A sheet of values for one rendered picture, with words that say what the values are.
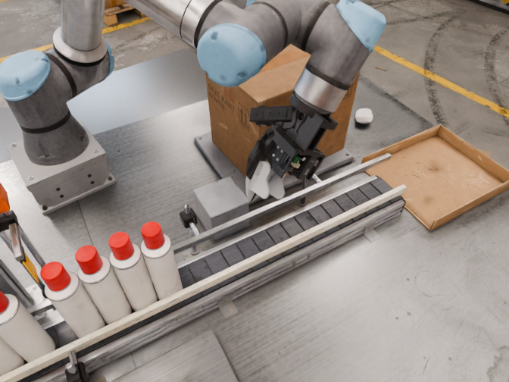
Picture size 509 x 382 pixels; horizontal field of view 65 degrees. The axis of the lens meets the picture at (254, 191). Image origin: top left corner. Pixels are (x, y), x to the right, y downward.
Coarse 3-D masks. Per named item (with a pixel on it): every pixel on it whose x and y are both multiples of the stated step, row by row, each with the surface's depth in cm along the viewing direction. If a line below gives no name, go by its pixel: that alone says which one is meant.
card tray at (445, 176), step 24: (408, 144) 116; (432, 144) 118; (456, 144) 116; (384, 168) 111; (408, 168) 111; (432, 168) 111; (456, 168) 111; (480, 168) 111; (504, 168) 106; (408, 192) 105; (432, 192) 105; (456, 192) 105; (480, 192) 105; (432, 216) 99; (456, 216) 99
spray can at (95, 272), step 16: (80, 256) 61; (96, 256) 61; (80, 272) 63; (96, 272) 63; (112, 272) 66; (96, 288) 64; (112, 288) 67; (96, 304) 68; (112, 304) 69; (128, 304) 74; (112, 320) 72
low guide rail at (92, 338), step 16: (400, 192) 94; (352, 208) 90; (368, 208) 92; (320, 224) 87; (336, 224) 89; (288, 240) 84; (304, 240) 86; (256, 256) 81; (272, 256) 83; (224, 272) 78; (240, 272) 81; (192, 288) 76; (160, 304) 74; (128, 320) 72; (96, 336) 70; (64, 352) 68; (32, 368) 66
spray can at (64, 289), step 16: (48, 272) 59; (64, 272) 60; (48, 288) 60; (64, 288) 61; (80, 288) 63; (64, 304) 62; (80, 304) 64; (80, 320) 66; (96, 320) 70; (80, 336) 70
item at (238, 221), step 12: (384, 156) 95; (360, 168) 92; (324, 180) 89; (336, 180) 90; (300, 192) 87; (312, 192) 88; (276, 204) 85; (288, 204) 86; (252, 216) 82; (216, 228) 80; (228, 228) 81; (192, 240) 78; (204, 240) 79; (48, 300) 69; (36, 312) 68
